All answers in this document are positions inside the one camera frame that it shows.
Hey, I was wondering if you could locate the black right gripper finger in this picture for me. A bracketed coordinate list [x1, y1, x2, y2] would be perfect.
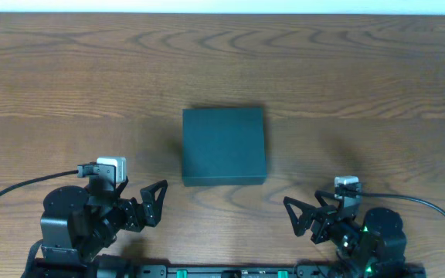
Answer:
[282, 195, 318, 237]
[314, 191, 337, 209]

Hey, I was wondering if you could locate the dark green gift box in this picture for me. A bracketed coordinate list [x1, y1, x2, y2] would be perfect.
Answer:
[182, 107, 267, 187]

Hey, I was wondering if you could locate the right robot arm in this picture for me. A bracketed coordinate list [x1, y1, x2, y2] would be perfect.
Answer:
[283, 183, 407, 277]

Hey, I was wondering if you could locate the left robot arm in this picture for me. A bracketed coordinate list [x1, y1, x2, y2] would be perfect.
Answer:
[23, 175, 168, 278]

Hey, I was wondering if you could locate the black left camera cable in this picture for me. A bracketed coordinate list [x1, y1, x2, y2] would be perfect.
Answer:
[0, 169, 80, 278]

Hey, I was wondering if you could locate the black camera cable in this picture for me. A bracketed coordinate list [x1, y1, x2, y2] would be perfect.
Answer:
[359, 192, 445, 278]
[0, 169, 80, 278]

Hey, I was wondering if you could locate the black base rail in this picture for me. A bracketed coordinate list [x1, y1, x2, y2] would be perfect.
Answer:
[25, 254, 427, 278]

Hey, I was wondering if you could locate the black right camera cable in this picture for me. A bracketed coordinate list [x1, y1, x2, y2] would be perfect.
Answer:
[359, 192, 445, 278]

